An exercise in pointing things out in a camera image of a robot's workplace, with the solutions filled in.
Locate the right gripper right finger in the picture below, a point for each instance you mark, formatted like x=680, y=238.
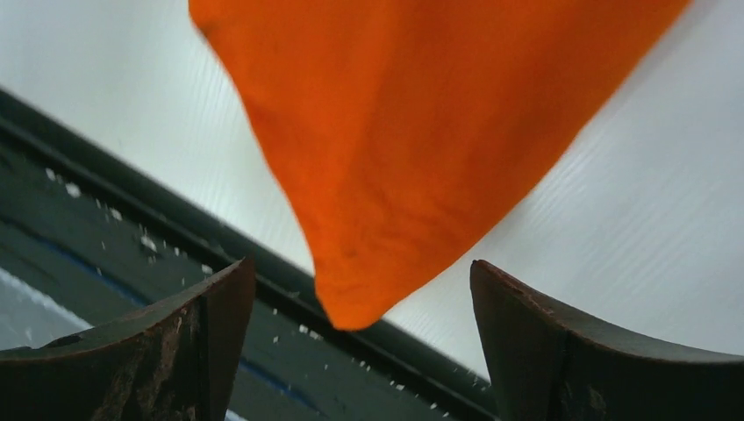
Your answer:
x=550, y=361

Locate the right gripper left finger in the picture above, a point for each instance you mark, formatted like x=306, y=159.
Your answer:
x=175, y=359

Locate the orange t-shirt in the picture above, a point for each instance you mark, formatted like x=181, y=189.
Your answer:
x=401, y=132

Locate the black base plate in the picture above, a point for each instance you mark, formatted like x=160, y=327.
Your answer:
x=97, y=239

